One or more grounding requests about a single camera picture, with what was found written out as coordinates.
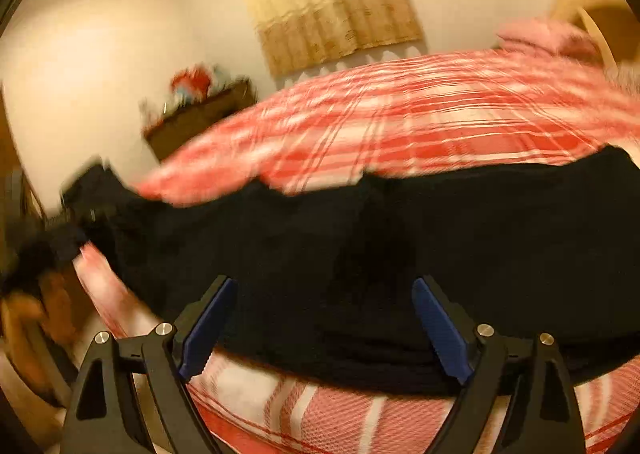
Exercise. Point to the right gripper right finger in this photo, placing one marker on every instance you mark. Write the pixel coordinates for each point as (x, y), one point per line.
(542, 414)

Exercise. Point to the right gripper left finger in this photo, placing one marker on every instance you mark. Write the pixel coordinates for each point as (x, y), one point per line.
(122, 383)

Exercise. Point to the black pants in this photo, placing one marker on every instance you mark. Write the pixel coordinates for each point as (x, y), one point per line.
(325, 276)

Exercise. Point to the person left hand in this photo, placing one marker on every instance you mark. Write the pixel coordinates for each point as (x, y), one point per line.
(52, 313)

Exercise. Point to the black folding chair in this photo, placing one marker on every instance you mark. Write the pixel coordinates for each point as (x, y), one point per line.
(96, 190)

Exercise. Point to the dark wooden desk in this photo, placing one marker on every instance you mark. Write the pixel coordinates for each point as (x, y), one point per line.
(186, 122)

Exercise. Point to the red gift bags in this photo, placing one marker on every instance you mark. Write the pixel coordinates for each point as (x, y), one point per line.
(192, 84)

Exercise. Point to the red plaid bed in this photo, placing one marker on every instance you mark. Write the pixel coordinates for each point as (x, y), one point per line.
(405, 117)

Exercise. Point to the striped pillow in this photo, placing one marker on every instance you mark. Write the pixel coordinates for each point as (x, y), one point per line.
(626, 76)

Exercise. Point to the pink folded blanket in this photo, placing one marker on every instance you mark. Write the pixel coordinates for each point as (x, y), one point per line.
(546, 37)

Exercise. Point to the cream round headboard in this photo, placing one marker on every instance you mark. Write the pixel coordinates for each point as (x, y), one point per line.
(611, 23)

